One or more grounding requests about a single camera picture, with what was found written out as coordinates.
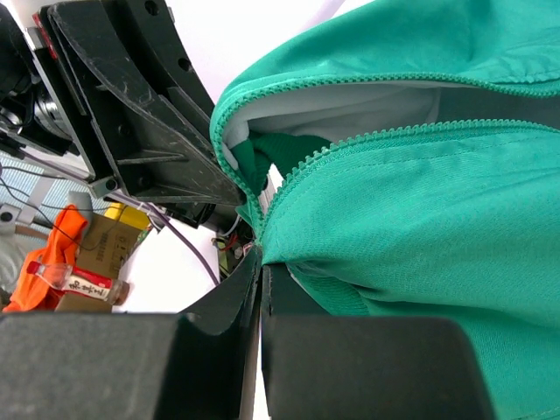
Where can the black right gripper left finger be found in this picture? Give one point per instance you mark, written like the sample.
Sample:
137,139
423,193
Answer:
229,303

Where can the yellow box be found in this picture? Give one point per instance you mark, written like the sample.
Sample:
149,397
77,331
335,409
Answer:
127,215

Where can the orange cloth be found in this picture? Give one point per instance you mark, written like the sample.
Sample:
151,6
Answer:
32,292

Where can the green varsity jacket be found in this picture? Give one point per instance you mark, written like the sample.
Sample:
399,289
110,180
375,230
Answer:
402,159

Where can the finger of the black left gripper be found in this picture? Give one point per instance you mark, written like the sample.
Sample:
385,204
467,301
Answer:
147,68

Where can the cardboard box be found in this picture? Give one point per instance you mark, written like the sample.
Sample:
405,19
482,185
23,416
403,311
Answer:
106,247

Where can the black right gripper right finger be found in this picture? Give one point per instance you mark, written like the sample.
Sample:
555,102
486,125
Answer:
282,295

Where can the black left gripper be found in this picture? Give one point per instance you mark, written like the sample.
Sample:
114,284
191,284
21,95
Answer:
106,89

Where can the clear bottle red label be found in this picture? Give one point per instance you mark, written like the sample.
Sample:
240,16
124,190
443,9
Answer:
71,279

